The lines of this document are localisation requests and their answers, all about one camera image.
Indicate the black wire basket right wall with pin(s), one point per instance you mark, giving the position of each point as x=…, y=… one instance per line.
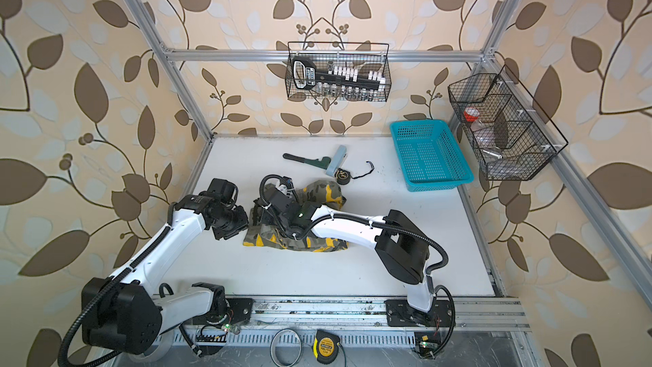
x=525, y=132

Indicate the black socket set holder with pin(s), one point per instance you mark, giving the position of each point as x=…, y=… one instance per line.
x=305, y=74

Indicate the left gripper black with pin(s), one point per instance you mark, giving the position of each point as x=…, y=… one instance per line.
x=243, y=224

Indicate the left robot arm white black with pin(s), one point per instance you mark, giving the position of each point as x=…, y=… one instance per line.
x=127, y=311

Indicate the black wire basket wall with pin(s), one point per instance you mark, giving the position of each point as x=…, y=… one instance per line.
x=525, y=132
x=374, y=54

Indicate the small black tape measure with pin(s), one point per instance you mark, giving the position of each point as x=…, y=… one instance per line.
x=344, y=177

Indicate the clear tape roll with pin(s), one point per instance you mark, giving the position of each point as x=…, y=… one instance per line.
x=161, y=350

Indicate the black wire basket back wall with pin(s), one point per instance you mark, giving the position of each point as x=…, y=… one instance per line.
x=374, y=54

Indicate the yellow black tape measure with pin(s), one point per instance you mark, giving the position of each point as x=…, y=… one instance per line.
x=326, y=347

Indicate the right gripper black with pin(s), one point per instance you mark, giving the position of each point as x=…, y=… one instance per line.
x=266, y=214

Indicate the teal plastic basket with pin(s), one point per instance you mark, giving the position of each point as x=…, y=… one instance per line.
x=429, y=156

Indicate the clear plastic bag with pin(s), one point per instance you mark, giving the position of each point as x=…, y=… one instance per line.
x=486, y=141

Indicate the red capped item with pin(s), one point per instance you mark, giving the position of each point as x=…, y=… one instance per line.
x=471, y=114

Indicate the camouflage yellow green trousers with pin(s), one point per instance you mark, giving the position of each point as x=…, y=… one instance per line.
x=261, y=232

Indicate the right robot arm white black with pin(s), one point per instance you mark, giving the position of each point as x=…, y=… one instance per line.
x=312, y=220

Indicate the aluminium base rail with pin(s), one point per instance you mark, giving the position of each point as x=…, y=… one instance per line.
x=477, y=314

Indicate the light blue grey block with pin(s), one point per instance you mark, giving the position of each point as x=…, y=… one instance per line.
x=336, y=161

